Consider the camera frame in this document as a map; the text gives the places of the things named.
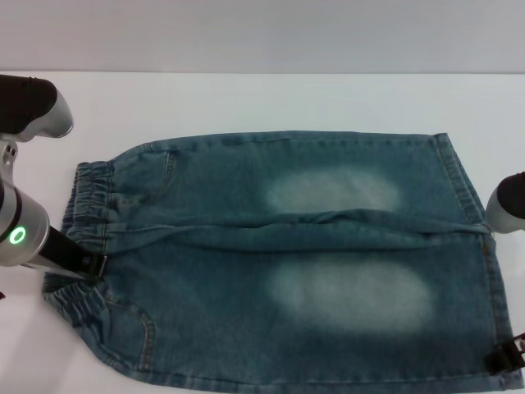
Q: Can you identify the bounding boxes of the blue denim shorts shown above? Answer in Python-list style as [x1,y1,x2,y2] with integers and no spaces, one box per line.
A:
[40,130,518,391]

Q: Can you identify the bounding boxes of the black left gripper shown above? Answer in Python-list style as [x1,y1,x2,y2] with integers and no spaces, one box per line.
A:
[39,228,108,285]

